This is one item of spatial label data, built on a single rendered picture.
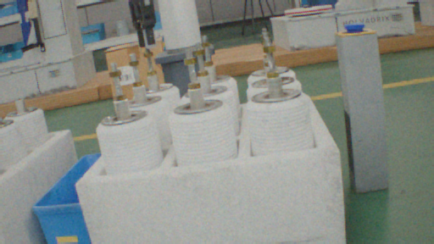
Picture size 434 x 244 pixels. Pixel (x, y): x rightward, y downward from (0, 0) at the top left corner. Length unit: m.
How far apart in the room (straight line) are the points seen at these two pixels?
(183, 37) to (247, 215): 0.59
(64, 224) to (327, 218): 0.44
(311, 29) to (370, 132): 1.86
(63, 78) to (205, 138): 2.15
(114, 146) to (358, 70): 0.46
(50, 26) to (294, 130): 2.30
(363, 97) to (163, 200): 0.42
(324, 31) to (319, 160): 2.12
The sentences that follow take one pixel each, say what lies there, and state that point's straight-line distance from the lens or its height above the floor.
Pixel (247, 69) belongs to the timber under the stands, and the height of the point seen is 0.03.
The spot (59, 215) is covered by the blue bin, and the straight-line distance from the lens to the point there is 0.83.
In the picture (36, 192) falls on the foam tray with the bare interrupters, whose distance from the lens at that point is 0.93.
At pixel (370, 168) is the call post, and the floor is 0.05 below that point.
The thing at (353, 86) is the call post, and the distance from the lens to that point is 0.88.
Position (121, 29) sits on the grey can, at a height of 0.34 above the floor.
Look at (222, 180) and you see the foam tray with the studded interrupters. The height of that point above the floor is 0.16.
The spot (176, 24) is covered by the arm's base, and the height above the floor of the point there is 0.37.
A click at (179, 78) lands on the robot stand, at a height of 0.24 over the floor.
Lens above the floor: 0.40
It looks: 14 degrees down
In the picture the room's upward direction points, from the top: 10 degrees counter-clockwise
